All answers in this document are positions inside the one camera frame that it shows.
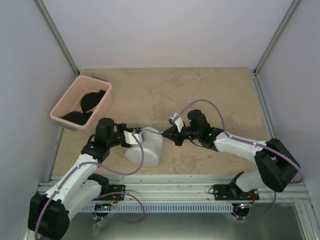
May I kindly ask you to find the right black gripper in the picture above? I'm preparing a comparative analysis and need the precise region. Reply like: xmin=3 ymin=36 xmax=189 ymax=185
xmin=162 ymin=124 xmax=201 ymax=146

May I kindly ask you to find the white mesh laundry bag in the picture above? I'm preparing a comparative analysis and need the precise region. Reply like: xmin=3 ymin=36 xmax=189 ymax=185
xmin=124 ymin=126 xmax=164 ymax=168

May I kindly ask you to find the pink plastic bin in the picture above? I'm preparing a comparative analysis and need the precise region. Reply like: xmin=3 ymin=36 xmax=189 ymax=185
xmin=50 ymin=75 xmax=113 ymax=134

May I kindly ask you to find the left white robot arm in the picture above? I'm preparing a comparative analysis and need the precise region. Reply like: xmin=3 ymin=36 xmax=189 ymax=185
xmin=28 ymin=118 xmax=127 ymax=240

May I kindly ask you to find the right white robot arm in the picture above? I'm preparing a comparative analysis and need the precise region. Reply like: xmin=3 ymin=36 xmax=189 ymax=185
xmin=162 ymin=109 xmax=300 ymax=200

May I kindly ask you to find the black bra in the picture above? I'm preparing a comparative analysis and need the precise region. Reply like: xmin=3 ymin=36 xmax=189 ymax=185
xmin=61 ymin=90 xmax=106 ymax=126

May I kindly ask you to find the crumpled clear plastic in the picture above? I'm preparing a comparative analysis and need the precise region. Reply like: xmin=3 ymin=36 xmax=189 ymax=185
xmin=92 ymin=220 xmax=106 ymax=236

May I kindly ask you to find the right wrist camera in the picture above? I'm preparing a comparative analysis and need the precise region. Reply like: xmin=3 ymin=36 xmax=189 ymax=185
xmin=168 ymin=112 xmax=185 ymax=133

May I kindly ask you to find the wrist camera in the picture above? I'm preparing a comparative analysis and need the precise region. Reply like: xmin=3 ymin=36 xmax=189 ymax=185
xmin=168 ymin=112 xmax=185 ymax=133
xmin=123 ymin=130 xmax=144 ymax=145

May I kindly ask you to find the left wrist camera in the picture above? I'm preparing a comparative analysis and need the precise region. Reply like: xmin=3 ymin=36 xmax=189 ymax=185
xmin=123 ymin=130 xmax=144 ymax=145

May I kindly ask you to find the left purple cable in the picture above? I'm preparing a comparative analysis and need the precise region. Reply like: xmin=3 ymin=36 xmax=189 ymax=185
xmin=33 ymin=128 xmax=146 ymax=238

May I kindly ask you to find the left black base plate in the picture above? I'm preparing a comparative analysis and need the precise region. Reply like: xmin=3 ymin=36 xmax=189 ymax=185
xmin=93 ymin=184 xmax=126 ymax=202

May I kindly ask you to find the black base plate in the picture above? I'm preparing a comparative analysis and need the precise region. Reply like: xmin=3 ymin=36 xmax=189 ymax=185
xmin=213 ymin=184 xmax=241 ymax=201
xmin=93 ymin=184 xmax=126 ymax=202

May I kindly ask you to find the aluminium rail frame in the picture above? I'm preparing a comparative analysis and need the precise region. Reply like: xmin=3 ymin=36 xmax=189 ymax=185
xmin=106 ymin=174 xmax=320 ymax=240

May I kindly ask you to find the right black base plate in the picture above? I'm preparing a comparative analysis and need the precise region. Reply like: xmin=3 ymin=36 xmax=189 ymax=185
xmin=213 ymin=184 xmax=241 ymax=201

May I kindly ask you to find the slotted cable duct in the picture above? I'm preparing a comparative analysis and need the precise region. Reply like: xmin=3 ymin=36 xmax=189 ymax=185
xmin=80 ymin=202 xmax=234 ymax=213

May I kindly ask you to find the left frame post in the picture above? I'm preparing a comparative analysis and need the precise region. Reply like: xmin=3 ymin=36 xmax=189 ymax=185
xmin=34 ymin=0 xmax=80 ymax=76

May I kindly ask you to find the frame post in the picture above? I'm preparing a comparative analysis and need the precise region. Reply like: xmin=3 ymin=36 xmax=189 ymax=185
xmin=34 ymin=0 xmax=80 ymax=76
xmin=252 ymin=0 xmax=302 ymax=77

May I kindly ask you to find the right frame post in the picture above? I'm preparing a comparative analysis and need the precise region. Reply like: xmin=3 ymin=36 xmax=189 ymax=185
xmin=252 ymin=0 xmax=302 ymax=77

